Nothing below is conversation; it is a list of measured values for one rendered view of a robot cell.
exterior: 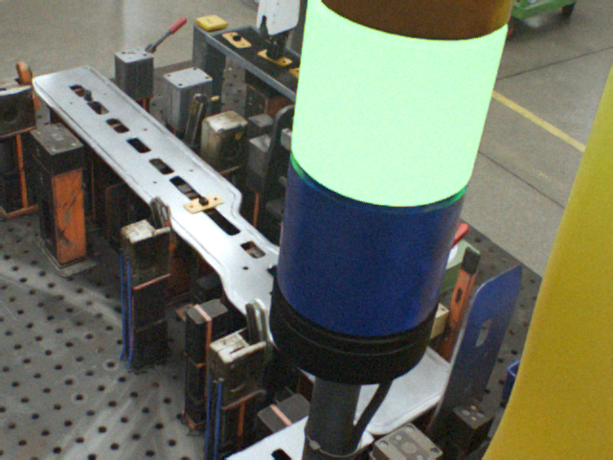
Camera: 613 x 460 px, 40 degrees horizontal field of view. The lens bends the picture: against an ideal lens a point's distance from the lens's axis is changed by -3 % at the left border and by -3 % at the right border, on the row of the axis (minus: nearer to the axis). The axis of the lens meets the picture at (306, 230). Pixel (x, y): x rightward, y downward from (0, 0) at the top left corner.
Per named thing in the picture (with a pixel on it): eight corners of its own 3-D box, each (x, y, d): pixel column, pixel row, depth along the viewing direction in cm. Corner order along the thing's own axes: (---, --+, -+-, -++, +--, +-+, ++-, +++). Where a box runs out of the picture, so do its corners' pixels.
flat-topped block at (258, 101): (234, 212, 229) (245, 58, 203) (258, 203, 234) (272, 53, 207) (256, 231, 223) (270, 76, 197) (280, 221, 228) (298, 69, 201)
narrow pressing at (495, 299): (423, 448, 132) (474, 284, 112) (471, 417, 139) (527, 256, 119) (426, 450, 132) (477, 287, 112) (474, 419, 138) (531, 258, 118)
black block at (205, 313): (169, 416, 171) (170, 309, 153) (213, 395, 177) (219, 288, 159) (191, 442, 166) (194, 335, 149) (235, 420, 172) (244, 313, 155)
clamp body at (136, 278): (111, 353, 183) (105, 223, 162) (159, 333, 189) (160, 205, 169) (132, 379, 177) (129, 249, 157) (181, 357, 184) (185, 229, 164)
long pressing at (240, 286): (15, 84, 214) (15, 79, 214) (93, 65, 227) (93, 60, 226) (374, 444, 134) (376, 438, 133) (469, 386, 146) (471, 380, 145)
